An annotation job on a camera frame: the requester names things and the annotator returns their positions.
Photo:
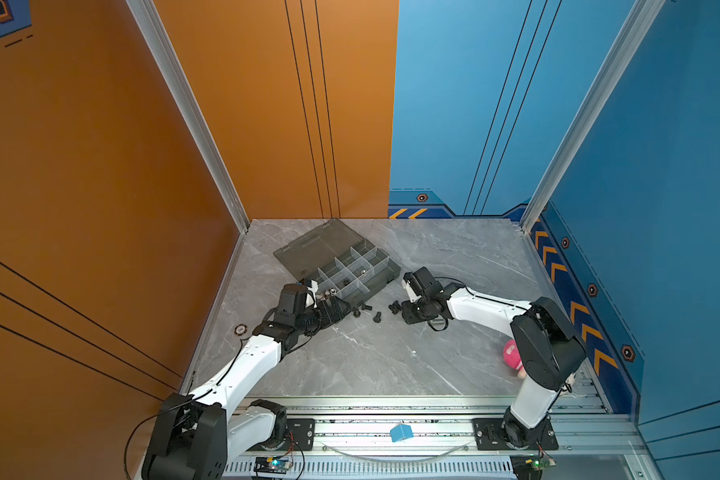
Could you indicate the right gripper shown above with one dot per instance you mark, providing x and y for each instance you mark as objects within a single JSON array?
[{"x": 407, "y": 314}]

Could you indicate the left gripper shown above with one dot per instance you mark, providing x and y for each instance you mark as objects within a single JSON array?
[{"x": 337, "y": 314}]

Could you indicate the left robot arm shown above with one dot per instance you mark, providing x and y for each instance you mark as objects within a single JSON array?
[{"x": 196, "y": 434}]

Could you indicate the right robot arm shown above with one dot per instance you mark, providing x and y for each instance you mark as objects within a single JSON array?
[{"x": 550, "y": 350}]

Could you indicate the grey plastic organizer box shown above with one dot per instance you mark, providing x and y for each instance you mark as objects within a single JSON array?
[{"x": 342, "y": 263}]

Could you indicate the plush doll toy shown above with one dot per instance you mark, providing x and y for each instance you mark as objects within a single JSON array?
[{"x": 512, "y": 358}]

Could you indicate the left circuit board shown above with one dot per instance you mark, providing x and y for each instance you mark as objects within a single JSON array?
[{"x": 272, "y": 468}]

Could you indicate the circuit board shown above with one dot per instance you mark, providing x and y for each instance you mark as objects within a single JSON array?
[
  {"x": 531, "y": 468},
  {"x": 272, "y": 468}
]

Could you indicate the right circuit board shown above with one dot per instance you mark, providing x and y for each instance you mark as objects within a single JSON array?
[{"x": 531, "y": 468}]

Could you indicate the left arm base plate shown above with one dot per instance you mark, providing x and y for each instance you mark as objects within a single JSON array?
[{"x": 299, "y": 433}]

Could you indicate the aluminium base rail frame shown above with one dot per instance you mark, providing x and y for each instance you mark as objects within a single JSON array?
[{"x": 431, "y": 437}]

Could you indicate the blue block on rail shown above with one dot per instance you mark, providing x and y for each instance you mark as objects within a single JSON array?
[{"x": 401, "y": 432}]

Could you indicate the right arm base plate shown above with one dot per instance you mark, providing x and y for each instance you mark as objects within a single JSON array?
[{"x": 511, "y": 435}]

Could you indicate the left aluminium corner post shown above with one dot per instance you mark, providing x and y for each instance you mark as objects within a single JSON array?
[{"x": 153, "y": 31}]

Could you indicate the aluminium corner post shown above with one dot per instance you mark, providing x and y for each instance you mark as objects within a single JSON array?
[
  {"x": 153, "y": 31},
  {"x": 628, "y": 40}
]

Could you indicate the right aluminium corner post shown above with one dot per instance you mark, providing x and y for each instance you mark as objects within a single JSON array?
[{"x": 628, "y": 40}]

